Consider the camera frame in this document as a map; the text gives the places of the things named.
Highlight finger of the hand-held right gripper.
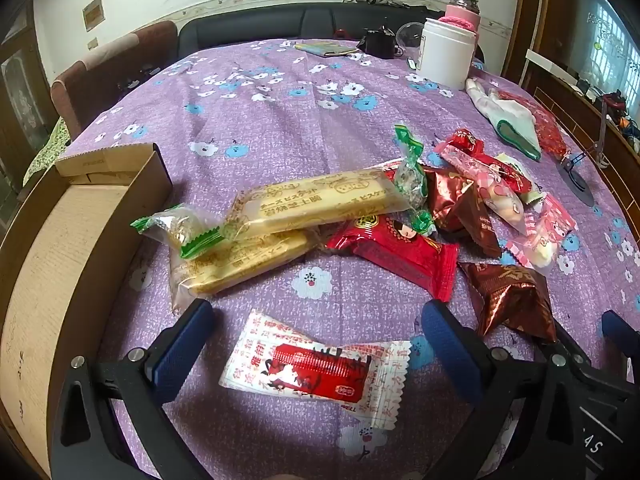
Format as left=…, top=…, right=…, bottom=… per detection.
left=560, top=342, right=608, bottom=378
left=601, top=310, right=640, bottom=376

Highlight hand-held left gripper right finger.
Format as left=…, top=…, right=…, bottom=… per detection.
left=422, top=300, right=581, bottom=480

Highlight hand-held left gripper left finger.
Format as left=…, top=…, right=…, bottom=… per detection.
left=50, top=299, right=216, bottom=480

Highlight yellow biscuit packet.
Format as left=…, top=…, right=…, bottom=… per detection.
left=167, top=230, right=326, bottom=311
left=225, top=162, right=426, bottom=241

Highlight green silver candy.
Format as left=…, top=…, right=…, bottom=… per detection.
left=131, top=203, right=236, bottom=260
left=392, top=124, right=438, bottom=236

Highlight pink cartoon snack packet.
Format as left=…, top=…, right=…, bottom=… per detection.
left=434, top=142, right=531, bottom=233
left=505, top=195, right=580, bottom=276

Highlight white and red snack packet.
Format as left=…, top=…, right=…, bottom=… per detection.
left=219, top=308, right=412, bottom=431

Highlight brown cardboard box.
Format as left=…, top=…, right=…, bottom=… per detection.
left=0, top=142, right=173, bottom=476

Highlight brown foil snack packet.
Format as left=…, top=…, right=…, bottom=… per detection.
left=422, top=165, right=503, bottom=259
left=457, top=261, right=558, bottom=343

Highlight grey phone stand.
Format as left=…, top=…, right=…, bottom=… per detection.
left=557, top=95, right=613, bottom=208

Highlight cream snack packet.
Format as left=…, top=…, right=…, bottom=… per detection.
left=497, top=154, right=546, bottom=206

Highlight small red candy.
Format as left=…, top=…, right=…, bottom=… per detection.
left=444, top=129, right=487, bottom=158

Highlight red glitter bag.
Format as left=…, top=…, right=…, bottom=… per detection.
left=497, top=90, right=571, bottom=158

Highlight wooden sideboard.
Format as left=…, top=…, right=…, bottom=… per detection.
left=525, top=50, right=640, bottom=221

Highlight green floral cloth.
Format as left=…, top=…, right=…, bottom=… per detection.
left=22, top=115, right=71, bottom=186

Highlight white work glove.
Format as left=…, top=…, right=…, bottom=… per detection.
left=465, top=77, right=543, bottom=162

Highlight purple floral tablecloth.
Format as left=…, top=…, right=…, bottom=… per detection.
left=50, top=37, right=640, bottom=480

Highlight flat white box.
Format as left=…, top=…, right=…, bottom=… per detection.
left=526, top=49, right=581, bottom=86

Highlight brown upholstered chair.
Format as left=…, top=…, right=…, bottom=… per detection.
left=50, top=20, right=180, bottom=141

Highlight wooden glass-door cabinet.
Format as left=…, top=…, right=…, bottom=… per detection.
left=0, top=10, right=56, bottom=191

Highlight white plastic container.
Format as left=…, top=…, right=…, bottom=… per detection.
left=416, top=17, right=482, bottom=91

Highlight clear plastic lid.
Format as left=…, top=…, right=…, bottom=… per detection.
left=396, top=21, right=426, bottom=51

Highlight green yellow booklet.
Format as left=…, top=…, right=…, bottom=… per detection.
left=294, top=40, right=361, bottom=58

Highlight bottle with pink knitted sleeve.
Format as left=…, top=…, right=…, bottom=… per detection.
left=439, top=0, right=483, bottom=43

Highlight dark cloth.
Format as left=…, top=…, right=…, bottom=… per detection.
left=345, top=0, right=431, bottom=11

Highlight small wall plaque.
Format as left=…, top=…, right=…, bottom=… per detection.
left=82, top=0, right=106, bottom=31

